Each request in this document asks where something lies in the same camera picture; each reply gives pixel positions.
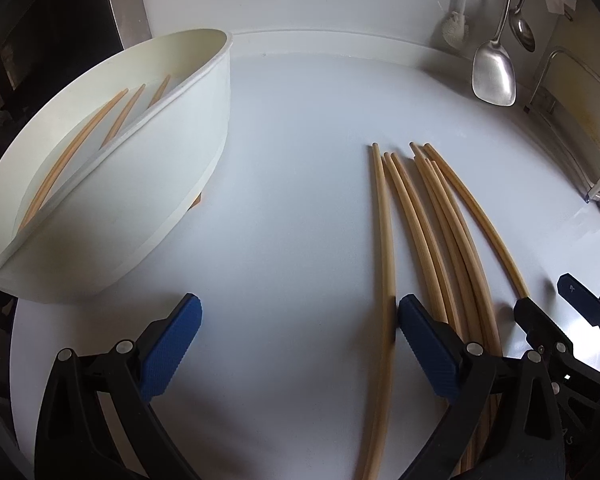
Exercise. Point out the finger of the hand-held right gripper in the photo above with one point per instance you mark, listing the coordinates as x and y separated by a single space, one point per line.
535 322
580 292

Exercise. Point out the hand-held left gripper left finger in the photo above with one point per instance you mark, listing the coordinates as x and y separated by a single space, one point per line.
172 345

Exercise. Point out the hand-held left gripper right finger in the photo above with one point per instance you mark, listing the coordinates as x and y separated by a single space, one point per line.
427 347

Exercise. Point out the bundle of wooden chopsticks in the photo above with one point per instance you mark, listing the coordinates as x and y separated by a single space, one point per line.
445 240

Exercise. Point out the long wooden chopstick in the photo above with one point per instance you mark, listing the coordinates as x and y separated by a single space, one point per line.
159 91
386 240
484 210
122 115
70 155

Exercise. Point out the white round plastic basin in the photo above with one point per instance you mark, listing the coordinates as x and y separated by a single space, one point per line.
130 200

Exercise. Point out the cream cutting board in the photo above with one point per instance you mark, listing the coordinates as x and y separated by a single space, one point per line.
580 110

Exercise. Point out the metal spatula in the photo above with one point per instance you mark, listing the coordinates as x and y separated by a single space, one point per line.
495 75

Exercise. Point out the metal ladle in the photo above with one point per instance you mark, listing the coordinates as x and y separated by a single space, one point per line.
525 32

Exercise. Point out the white dish brush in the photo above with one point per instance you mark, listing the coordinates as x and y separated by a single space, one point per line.
452 27

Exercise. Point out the silver metal trim strip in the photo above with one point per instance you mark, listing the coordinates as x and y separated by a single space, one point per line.
125 0

